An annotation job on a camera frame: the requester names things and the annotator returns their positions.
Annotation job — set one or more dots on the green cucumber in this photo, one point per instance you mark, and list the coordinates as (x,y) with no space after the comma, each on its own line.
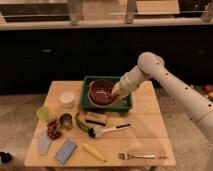
(80,124)

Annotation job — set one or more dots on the black object on floor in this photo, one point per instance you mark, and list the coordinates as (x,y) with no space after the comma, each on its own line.
(5,157)

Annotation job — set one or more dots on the items pile at right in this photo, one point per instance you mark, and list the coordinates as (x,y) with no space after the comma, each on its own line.
(208,89)

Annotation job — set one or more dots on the bunch of dark grapes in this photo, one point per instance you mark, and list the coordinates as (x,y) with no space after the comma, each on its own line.
(53,131)

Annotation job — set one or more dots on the small metal cup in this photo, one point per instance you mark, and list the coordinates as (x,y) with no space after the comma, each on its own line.
(66,121)

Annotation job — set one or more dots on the grey blue cloth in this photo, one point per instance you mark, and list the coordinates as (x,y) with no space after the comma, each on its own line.
(44,143)

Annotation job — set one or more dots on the green plastic tray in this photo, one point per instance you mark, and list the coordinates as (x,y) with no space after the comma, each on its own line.
(123,105)

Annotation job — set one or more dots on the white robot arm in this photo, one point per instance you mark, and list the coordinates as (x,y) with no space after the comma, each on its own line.
(149,65)

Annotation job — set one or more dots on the light green cup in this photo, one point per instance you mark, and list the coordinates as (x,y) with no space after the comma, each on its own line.
(43,114)

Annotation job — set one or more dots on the yellow corn cob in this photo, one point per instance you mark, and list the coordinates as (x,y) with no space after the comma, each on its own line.
(94,152)

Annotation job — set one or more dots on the dark red bowl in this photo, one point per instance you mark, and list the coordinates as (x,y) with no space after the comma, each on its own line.
(100,91)

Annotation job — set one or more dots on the black white dish brush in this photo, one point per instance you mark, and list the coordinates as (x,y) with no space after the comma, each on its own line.
(98,131)

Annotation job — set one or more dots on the wooden block brush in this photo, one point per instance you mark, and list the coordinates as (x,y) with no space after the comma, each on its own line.
(96,118)

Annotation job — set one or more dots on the wooden table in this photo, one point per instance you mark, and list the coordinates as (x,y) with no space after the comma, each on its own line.
(146,136)

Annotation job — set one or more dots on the blue sponge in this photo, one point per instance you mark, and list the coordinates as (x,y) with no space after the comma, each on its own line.
(65,151)

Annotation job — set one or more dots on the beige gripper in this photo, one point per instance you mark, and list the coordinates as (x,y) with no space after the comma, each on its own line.
(118,92)

